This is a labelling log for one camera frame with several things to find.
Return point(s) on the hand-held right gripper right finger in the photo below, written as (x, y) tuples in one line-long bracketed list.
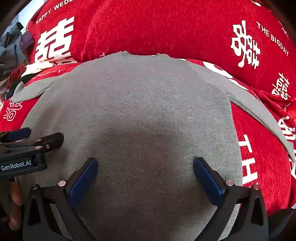
[(208, 183)]

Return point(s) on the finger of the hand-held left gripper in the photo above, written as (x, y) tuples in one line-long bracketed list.
[(52, 140), (19, 134)]

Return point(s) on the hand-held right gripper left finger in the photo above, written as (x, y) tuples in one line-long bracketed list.
[(83, 183)]

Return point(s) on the grey knit sweater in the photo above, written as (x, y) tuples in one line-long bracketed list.
[(138, 104)]

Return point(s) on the pile of mixed clothes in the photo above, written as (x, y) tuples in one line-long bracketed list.
[(11, 51)]

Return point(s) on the person's left hand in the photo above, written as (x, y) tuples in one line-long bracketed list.
[(14, 201)]

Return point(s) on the black cloth strip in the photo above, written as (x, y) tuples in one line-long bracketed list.
[(16, 84)]

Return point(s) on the red printed blanket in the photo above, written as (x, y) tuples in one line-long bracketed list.
[(261, 162)]

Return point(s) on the white cloth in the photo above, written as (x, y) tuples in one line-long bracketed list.
[(34, 67)]

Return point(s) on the red printed pillow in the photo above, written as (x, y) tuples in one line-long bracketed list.
[(81, 11), (161, 27)]

